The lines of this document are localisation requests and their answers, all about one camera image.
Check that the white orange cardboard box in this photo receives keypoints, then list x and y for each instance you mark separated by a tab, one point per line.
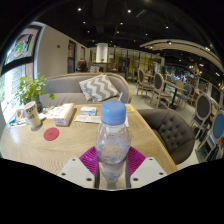
63	113

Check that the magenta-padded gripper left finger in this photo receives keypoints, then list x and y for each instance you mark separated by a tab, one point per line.
75	171

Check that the white printed leaflet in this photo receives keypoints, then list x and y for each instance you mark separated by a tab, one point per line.
52	112

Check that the white round pillar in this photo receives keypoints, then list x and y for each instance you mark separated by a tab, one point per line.
102	52

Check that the group of dining chairs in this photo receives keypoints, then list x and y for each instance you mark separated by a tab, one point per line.
203	110

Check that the flat round red coaster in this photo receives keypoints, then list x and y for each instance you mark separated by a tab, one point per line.
51	134

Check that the grey white chevron cushion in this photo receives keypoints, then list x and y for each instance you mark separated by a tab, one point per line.
98	88

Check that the white orange sachet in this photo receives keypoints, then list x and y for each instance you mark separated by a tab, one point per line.
81	119
94	119

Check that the group of ceiling lights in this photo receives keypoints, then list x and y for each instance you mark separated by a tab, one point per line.
128	11

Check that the person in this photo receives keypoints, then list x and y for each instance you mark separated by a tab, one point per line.
82	66

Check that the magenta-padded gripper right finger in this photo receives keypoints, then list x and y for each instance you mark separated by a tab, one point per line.
148	171

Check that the white printed paper mug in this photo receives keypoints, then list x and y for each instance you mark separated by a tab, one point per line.
32	115

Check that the clear blue-capped water bottle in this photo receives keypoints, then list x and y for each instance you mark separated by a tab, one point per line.
112	146

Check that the round wreath window decoration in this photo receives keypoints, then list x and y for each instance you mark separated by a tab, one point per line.
22	44

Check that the green potted plant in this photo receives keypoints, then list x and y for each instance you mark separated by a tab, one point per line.
30	88

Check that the dark grey tufted armchair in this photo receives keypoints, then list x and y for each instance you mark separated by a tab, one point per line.
166	133

